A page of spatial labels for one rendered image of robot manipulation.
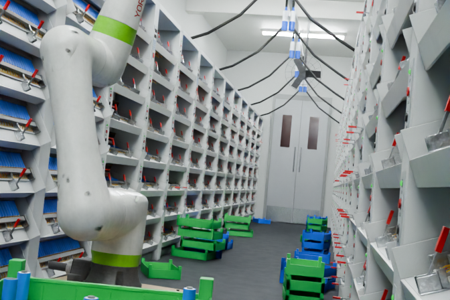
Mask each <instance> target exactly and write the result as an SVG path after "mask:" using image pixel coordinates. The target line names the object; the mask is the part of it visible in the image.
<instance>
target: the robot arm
mask: <svg viewBox="0 0 450 300"><path fill-rule="evenodd" d="M145 2H146V0H106V1H105V2H104V5H103V6H102V9H101V10H100V13H99V14H98V17H97V19H96V21H95V23H94V25H93V28H92V30H91V32H90V35H87V34H86V33H84V32H83V31H81V30H80V29H78V28H77V27H74V26H71V25H59V26H56V27H54V28H52V29H51V30H49V31H48V32H47V33H46V34H45V36H44V37H43V38H42V41H41V44H40V56H41V59H42V63H43V66H44V71H45V75H46V80H47V83H48V90H49V93H50V101H51V106H52V114H53V119H54V129H55V136H56V153H57V168H58V200H57V220H58V224H59V226H60V228H61V229H62V231H63V232H64V233H65V234H66V235H67V236H69V237H70V238H72V239H74V240H78V241H92V246H91V254H92V258H89V257H83V258H74V259H73V260H71V261H70V262H68V263H64V262H57V261H52V260H51V261H50V262H49V263H48V268H49V269H53V270H57V271H64V272H66V274H67V281H78V282H85V283H98V284H106V285H119V286H126V287H139V288H141V286H142V284H141V282H140V279H139V261H140V259H141V256H142V251H143V241H144V235H145V227H146V221H147V209H148V200H147V198H146V197H145V196H144V195H143V194H140V193H138V192H134V191H132V190H124V189H118V188H111V187H107V184H106V179H105V175H104V170H103V166H102V160H101V156H100V150H99V146H98V138H97V133H96V124H95V117H94V105H93V95H92V86H96V87H101V88H103V87H108V86H112V85H113V84H115V83H116V82H118V81H119V80H120V78H121V76H122V75H123V72H124V70H125V67H126V65H127V62H128V59H129V56H130V53H131V50H132V47H133V43H134V41H135V37H136V34H137V31H138V28H139V24H140V20H141V16H142V13H143V9H144V6H145Z"/></svg>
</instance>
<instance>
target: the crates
mask: <svg viewBox="0 0 450 300"><path fill-rule="evenodd" d="M189 216H190V215H189V214H186V218H180V215H177V223H176V225H179V226H178V233H177V235H178V236H181V240H180V246H181V247H178V248H175V245H172V246H171V256H178V257H184V258H192V259H198V260H212V259H215V258H222V250H229V249H231V248H232V246H233V240H231V241H230V242H229V241H228V238H229V235H230V236H243V237H251V238H252V236H253V230H252V229H250V222H251V215H250V216H249V217H242V216H229V215H228V213H225V215H224V224H223V228H227V229H226V234H223V231H224V229H223V228H221V223H222V219H221V218H219V219H218V221H215V220H214V219H212V218H211V220H205V219H198V218H189ZM327 219H328V218H327V216H326V217H325V218H322V217H321V216H319V217H316V215H314V216H309V215H307V220H306V230H303V235H301V239H300V242H302V245H301V247H302V251H301V252H299V249H298V248H297V250H295V255H294V258H291V253H287V261H285V259H286V258H282V259H281V274H280V283H283V294H282V296H283V300H323V296H324V293H325V292H326V291H327V290H328V289H333V288H335V285H332V283H335V278H333V277H332V279H330V278H326V277H331V276H336V271H337V269H333V268H331V267H332V266H328V265H325V264H329V262H330V256H331V253H330V252H329V248H330V244H331V231H329V233H327ZM227 221H232V222H227ZM252 221H253V222H256V223H261V224H271V219H269V220H266V219H265V218H264V219H260V218H254V216H253V220H252ZM234 222H244V223H248V224H241V223H234ZM181 226H189V227H188V228H181ZM192 227H196V228H192ZM199 228H206V229H211V230H204V229H199ZM219 228H220V232H219V231H214V230H213V229H219ZM229 228H234V229H241V230H232V229H229ZM249 229H250V231H245V230H249ZM184 236H187V237H190V238H184ZM305 248H306V249H305ZM325 249H327V250H325ZM172 261H173V260H172V259H169V263H166V262H145V258H141V271H142V272H143V273H144V275H145V276H146V277H147V278H150V279H175V280H181V268H182V266H178V268H177V267H176V266H175V265H173V264H172Z"/></svg>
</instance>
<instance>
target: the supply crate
mask: <svg viewBox="0 0 450 300"><path fill-rule="evenodd" d="M25 264H26V260H25V259H19V258H13V259H11V260H9V266H8V272H7V277H13V278H17V272H19V271H24V270H25ZM213 284H214V278H210V277H200V286H199V293H196V298H195V300H212V291H213ZM2 290H3V279H2V280H0V300H1V296H2ZM89 295H94V296H95V297H98V300H182V297H183V292H180V291H167V290H160V289H147V288H139V287H126V286H119V285H106V284H98V283H85V282H78V281H65V280H57V279H45V278H37V277H30V282H29V293H28V300H84V297H87V296H89Z"/></svg>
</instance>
